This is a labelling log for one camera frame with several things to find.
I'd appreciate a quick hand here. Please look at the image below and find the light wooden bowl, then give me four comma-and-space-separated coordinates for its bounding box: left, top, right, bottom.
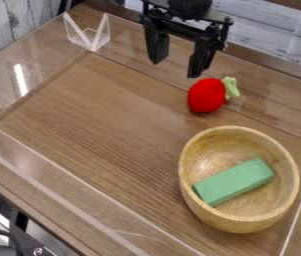
178, 126, 301, 234

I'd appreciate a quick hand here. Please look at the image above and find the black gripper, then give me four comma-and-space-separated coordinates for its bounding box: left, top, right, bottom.
141, 0, 234, 78

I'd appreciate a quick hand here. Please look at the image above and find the green rectangular block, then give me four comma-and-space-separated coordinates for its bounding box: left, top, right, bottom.
191, 158, 274, 207

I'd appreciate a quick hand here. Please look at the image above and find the red plush strawberry toy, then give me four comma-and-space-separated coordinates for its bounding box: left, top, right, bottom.
187, 77, 241, 113

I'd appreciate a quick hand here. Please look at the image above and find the black table leg frame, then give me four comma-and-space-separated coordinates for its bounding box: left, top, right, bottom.
10, 208, 56, 256

